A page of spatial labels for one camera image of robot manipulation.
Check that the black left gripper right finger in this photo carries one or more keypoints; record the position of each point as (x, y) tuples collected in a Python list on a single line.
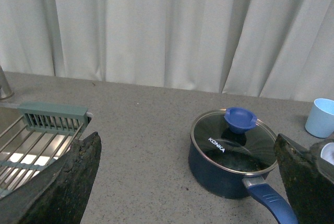
[(307, 178)]

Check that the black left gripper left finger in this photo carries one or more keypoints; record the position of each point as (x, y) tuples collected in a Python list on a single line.
[(60, 192)]

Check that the glass lid with blue knob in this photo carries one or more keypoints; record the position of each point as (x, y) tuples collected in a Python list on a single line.
[(249, 153)]

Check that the light blue plastic cup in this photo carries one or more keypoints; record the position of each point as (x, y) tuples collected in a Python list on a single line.
[(320, 120)]

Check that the green metal sink drying rack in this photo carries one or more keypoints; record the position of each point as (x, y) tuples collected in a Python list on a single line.
[(53, 117)]

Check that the dark blue saucepan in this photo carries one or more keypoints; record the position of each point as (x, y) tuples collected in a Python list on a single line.
[(237, 186)]

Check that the steel faucet base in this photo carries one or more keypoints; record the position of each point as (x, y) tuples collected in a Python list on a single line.
[(6, 91)]

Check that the white curtain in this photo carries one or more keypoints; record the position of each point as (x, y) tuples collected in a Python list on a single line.
[(265, 48)]

